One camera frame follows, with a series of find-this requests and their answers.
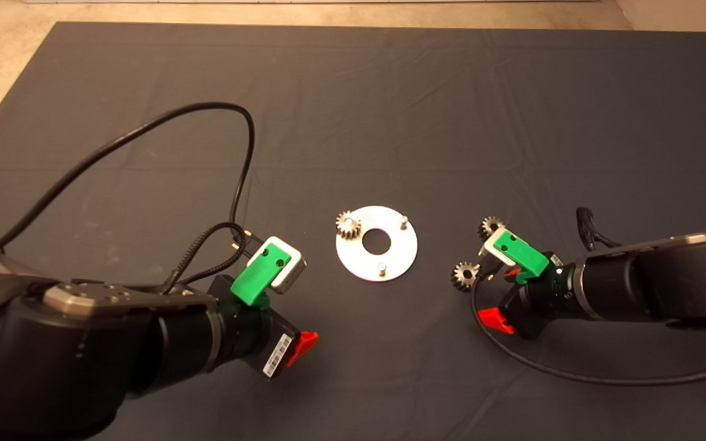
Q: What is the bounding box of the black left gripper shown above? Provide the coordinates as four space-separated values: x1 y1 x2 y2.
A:
209 274 319 382

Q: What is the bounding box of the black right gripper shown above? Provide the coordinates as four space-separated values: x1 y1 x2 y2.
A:
477 252 577 341

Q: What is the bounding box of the steel planetary gear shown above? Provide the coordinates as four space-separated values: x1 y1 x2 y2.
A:
335 211 362 240
450 262 481 292
477 216 507 241

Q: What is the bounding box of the round metal carrier plate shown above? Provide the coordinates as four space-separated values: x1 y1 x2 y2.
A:
335 206 419 283

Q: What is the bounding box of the dark grey table cloth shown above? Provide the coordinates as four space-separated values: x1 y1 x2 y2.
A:
0 22 706 441

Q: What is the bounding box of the green right camera mount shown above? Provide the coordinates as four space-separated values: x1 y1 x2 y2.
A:
493 233 556 284

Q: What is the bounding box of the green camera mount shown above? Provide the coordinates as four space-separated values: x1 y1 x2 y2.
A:
493 233 556 284
230 243 292 307

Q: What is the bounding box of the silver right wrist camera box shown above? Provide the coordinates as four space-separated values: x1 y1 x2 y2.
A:
479 228 519 276

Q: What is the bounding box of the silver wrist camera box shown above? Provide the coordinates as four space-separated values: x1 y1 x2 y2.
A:
248 236 308 296
479 228 519 276

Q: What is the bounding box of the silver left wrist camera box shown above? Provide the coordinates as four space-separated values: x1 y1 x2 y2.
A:
248 236 308 296

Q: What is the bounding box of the green left camera mount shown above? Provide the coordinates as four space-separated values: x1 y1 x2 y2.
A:
230 243 292 307

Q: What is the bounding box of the short braided black cable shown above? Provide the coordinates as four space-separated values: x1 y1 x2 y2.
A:
577 207 620 252
163 222 262 295

